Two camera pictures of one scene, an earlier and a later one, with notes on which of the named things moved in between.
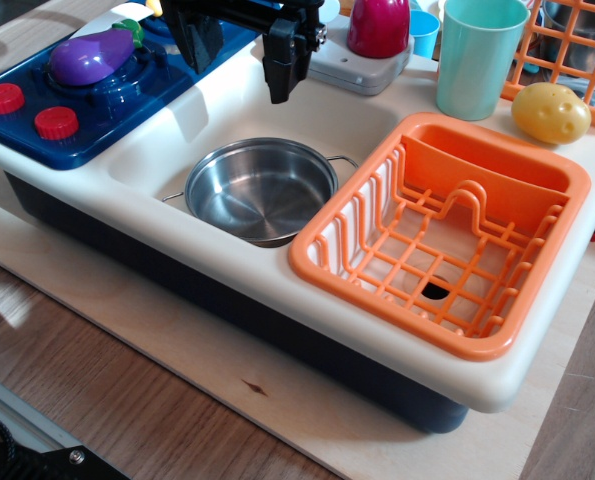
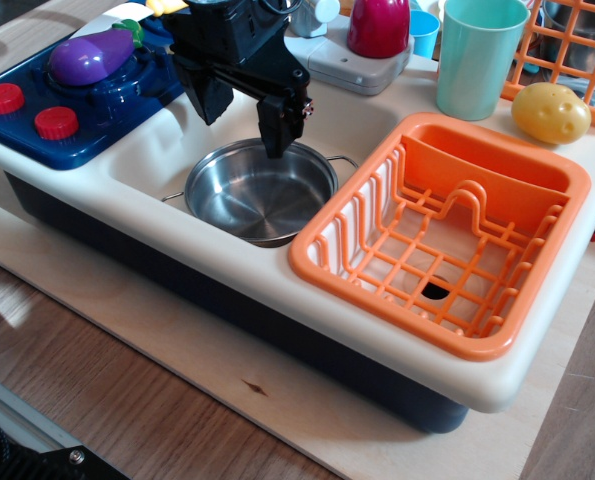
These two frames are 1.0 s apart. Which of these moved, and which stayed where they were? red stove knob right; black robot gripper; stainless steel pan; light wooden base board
Moved: black robot gripper
Stayed: red stove knob right; stainless steel pan; light wooden base board
